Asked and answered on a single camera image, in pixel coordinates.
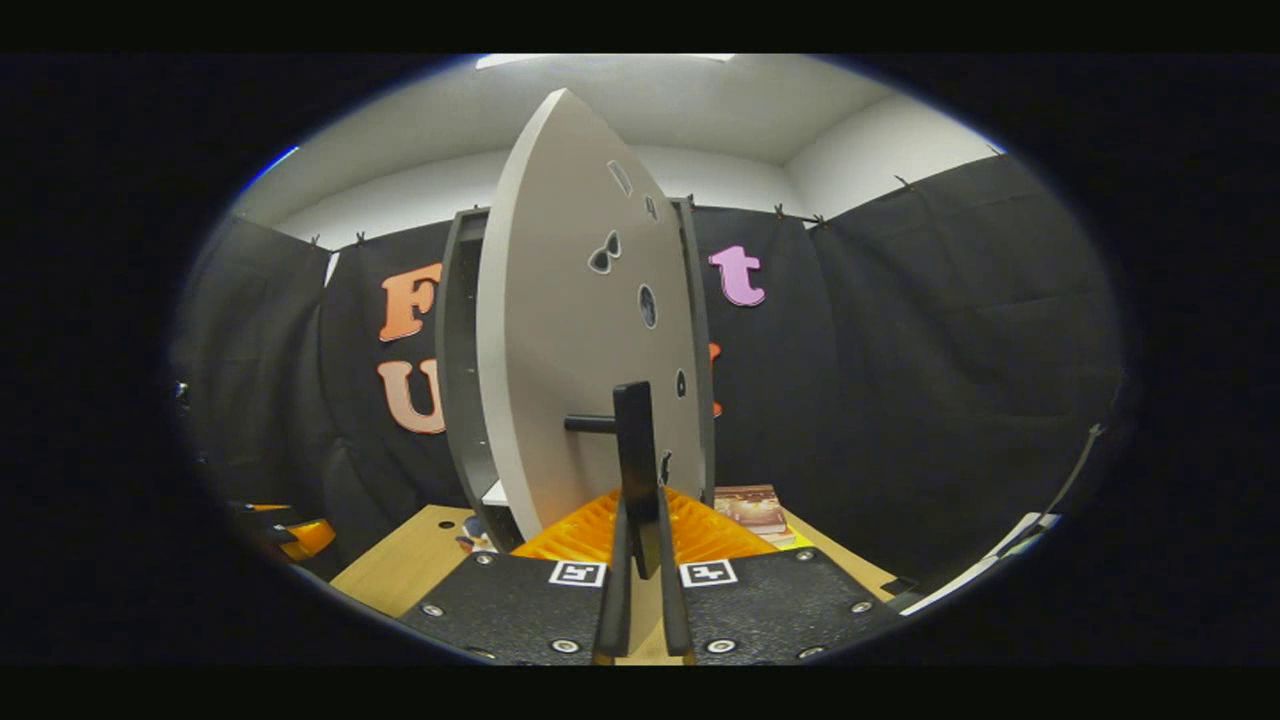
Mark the brown book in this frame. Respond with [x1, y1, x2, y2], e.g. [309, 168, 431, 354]
[713, 485, 789, 536]

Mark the white cabinet door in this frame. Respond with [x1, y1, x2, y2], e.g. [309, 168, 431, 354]
[477, 88, 707, 542]

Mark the ceiling light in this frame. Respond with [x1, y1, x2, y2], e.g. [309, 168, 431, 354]
[475, 53, 736, 71]

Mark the grey cabinet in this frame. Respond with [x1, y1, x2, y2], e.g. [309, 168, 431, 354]
[437, 197, 717, 556]

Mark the black door handle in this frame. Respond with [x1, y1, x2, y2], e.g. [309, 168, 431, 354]
[565, 380, 662, 581]

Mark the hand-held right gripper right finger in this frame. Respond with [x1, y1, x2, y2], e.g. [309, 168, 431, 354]
[655, 487, 903, 665]

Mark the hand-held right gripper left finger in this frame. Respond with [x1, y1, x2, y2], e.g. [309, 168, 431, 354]
[398, 488, 635, 667]

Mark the white paper sheet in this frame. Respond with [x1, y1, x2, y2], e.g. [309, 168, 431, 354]
[900, 512, 1061, 616]

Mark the black backdrop cloth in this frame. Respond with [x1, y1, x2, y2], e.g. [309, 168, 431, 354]
[172, 150, 1126, 601]

